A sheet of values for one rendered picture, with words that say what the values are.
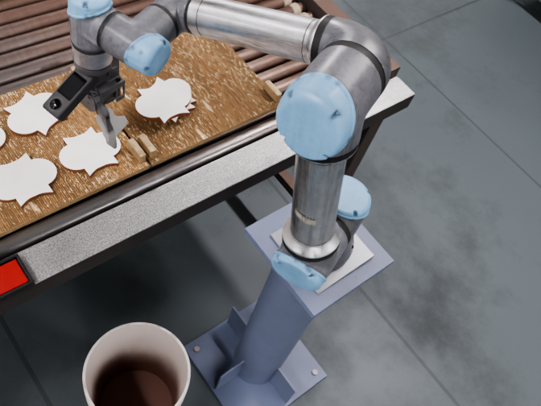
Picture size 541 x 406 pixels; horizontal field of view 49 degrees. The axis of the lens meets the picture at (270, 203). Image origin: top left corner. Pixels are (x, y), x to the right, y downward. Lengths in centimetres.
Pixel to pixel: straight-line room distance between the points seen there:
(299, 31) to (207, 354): 144
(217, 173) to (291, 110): 62
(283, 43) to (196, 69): 65
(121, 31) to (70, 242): 48
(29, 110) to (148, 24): 51
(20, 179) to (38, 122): 16
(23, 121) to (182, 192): 40
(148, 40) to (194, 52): 63
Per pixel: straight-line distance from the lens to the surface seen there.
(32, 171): 140
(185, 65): 165
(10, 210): 137
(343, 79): 86
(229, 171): 146
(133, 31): 109
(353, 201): 124
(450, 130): 320
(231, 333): 223
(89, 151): 143
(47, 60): 167
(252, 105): 158
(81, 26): 113
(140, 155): 140
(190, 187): 141
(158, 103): 150
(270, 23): 103
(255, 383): 217
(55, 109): 123
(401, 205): 276
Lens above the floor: 207
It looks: 54 degrees down
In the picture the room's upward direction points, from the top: 20 degrees clockwise
